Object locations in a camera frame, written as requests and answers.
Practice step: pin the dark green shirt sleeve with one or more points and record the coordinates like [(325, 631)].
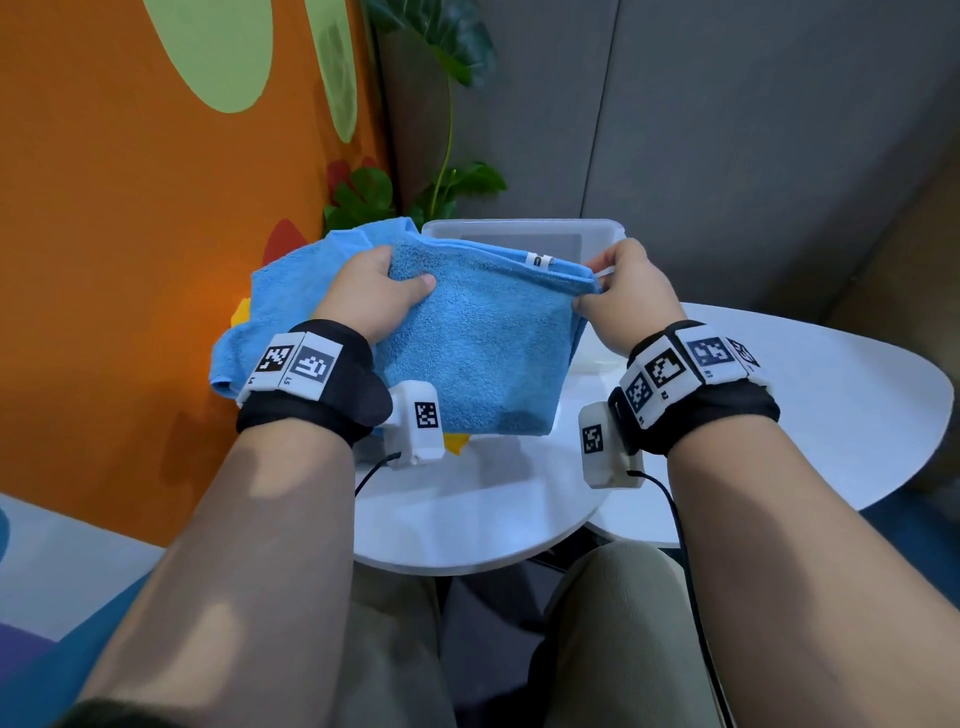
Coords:
[(112, 716)]

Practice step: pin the person's right forearm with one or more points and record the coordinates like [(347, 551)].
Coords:
[(810, 585)]

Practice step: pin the person's right hand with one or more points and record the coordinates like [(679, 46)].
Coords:
[(634, 307)]

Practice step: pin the person's right leg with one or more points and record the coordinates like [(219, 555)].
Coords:
[(615, 645)]

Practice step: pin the clear plastic storage box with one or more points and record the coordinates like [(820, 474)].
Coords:
[(600, 232)]

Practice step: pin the person's left forearm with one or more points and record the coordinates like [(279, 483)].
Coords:
[(225, 585)]

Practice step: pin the yellow towel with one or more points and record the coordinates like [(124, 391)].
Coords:
[(454, 442)]

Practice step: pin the person's left leg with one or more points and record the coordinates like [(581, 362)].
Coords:
[(390, 660)]

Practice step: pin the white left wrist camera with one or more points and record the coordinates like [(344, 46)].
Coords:
[(412, 450)]

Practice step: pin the black wristband with markers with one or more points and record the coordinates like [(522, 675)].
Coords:
[(315, 416), (720, 412)]

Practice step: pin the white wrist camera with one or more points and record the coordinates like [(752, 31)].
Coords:
[(607, 469), (412, 450)]

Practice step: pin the person's leg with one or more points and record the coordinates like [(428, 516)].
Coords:
[(615, 645), (390, 660)]

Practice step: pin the person's left hand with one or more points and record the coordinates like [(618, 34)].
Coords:
[(360, 300)]

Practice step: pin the black left wristband with markers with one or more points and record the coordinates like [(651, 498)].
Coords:
[(315, 416)]

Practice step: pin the blue towel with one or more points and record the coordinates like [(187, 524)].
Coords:
[(292, 292), (480, 352)]

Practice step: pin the green leafy plant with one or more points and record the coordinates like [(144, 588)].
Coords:
[(450, 30)]

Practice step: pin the black right wristband with markers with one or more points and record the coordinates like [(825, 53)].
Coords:
[(720, 412)]

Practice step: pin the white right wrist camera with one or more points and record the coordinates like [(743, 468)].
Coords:
[(607, 469)]

